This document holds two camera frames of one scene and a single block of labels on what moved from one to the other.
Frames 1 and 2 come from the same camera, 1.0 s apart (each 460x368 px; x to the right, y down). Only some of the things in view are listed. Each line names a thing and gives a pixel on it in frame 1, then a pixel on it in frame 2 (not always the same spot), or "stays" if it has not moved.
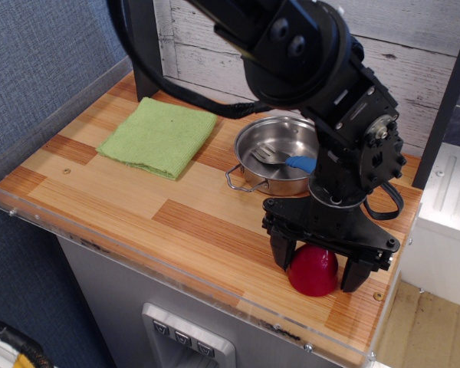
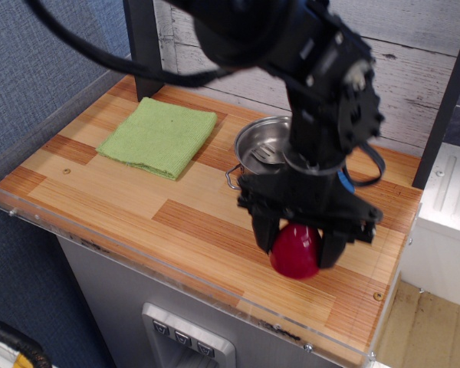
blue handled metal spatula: (270, 154) stays
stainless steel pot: (279, 152) stays
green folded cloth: (161, 137) stays
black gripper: (331, 217) → (310, 192)
